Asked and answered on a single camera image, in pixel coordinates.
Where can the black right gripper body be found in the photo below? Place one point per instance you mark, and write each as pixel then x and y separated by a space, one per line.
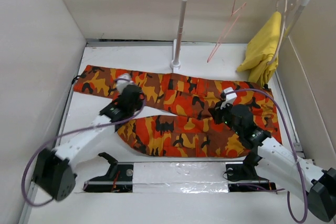
pixel 224 116

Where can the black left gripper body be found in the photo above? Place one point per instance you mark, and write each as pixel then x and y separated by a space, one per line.
pixel 136 108

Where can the orange camouflage trousers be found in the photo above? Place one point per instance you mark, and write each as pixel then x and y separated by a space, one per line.
pixel 187 129

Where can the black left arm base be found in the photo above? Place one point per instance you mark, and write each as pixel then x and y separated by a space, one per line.
pixel 118 178

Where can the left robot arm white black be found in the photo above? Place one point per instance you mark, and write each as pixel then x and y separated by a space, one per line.
pixel 54 169

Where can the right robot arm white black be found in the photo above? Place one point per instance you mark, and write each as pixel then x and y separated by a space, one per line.
pixel 270 160

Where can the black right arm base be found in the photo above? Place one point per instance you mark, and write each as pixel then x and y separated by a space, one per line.
pixel 242 176

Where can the yellow garment on hanger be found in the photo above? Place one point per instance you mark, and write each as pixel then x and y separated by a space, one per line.
pixel 261 50

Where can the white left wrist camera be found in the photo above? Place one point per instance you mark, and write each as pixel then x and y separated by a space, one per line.
pixel 123 81

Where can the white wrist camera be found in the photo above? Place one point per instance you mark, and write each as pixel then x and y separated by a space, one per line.
pixel 123 81
pixel 228 96

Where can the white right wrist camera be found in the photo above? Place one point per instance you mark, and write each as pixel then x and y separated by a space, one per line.
pixel 228 96

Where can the pink wire hanger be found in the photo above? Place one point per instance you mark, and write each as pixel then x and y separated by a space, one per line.
pixel 233 18

